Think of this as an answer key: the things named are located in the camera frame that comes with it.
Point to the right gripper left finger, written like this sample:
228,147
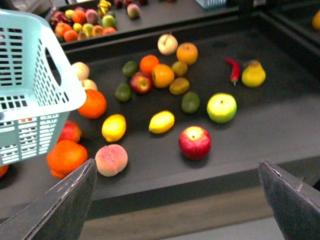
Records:
60,213

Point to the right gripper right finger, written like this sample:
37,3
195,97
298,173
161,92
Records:
295,204

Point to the yellow lemon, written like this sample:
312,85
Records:
161,122
114,128

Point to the light teal plastic basket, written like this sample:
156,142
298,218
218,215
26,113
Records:
38,88

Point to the blue basket on far shelf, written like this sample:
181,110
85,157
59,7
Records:
211,4

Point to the orange at front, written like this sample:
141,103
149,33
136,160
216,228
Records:
66,157

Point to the pink peach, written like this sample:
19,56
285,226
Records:
111,160

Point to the red pomegranate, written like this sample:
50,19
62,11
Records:
71,131

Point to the big orange in middle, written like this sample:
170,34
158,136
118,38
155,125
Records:
94,106

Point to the red apple front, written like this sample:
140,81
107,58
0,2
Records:
195,143

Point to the green apple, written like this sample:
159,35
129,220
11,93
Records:
221,108

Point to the yellow pear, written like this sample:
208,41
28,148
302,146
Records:
253,75

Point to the green lime lower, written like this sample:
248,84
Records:
123,93

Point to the green lime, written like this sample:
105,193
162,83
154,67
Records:
190,103
123,93
130,68

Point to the white pear left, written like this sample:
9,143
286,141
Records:
81,70

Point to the red chili pepper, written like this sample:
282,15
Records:
235,70

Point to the green lime right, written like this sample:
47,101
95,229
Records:
190,103

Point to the red yellow apple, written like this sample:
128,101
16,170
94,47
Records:
141,83

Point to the green lime upper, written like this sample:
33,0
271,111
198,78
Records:
130,68

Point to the brown kiwi lower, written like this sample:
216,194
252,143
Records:
179,86

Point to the brown kiwi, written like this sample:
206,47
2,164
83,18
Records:
179,68
179,86

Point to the yellow orange fruit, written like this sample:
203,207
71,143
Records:
162,76

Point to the small tangerine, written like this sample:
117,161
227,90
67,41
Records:
148,62

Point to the brown kiwi upper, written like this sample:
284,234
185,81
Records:
179,68

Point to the golden orange top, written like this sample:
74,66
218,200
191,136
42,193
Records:
187,53

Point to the pile of far fruits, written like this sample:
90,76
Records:
82,23

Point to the white pear right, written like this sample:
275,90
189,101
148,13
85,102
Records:
167,44

